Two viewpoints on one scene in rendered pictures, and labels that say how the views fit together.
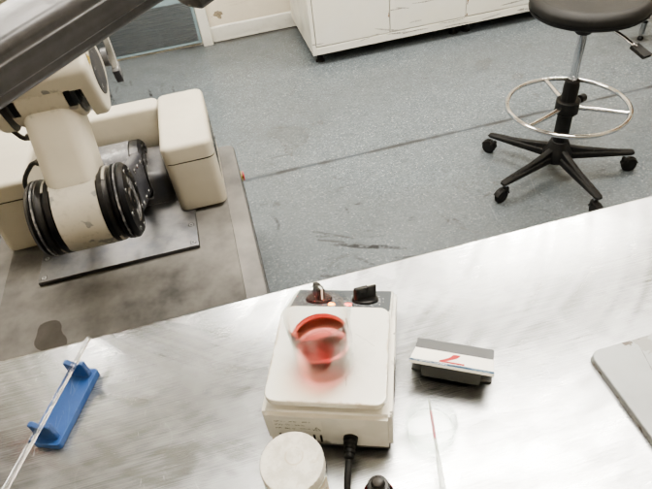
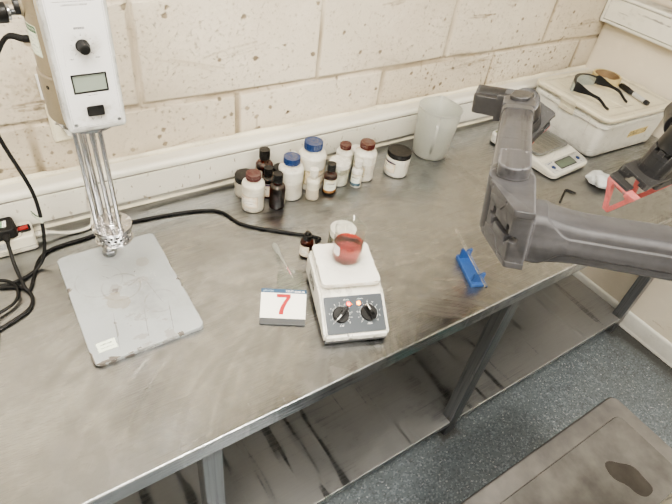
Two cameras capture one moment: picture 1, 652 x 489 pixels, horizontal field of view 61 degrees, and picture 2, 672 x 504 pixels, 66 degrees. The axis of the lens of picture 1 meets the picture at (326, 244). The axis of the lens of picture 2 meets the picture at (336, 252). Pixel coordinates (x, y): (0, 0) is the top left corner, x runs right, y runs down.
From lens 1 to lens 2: 1.09 m
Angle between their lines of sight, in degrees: 91
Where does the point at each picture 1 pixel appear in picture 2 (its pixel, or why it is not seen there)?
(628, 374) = (186, 314)
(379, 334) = (323, 271)
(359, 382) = (326, 251)
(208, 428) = (395, 272)
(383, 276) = (338, 367)
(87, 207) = not seen: outside the picture
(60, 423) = (464, 261)
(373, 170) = not seen: outside the picture
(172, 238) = not seen: outside the picture
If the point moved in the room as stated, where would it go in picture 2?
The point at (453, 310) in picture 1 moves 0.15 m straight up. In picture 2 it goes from (285, 347) to (290, 293)
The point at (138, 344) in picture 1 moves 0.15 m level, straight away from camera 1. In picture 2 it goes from (464, 303) to (529, 340)
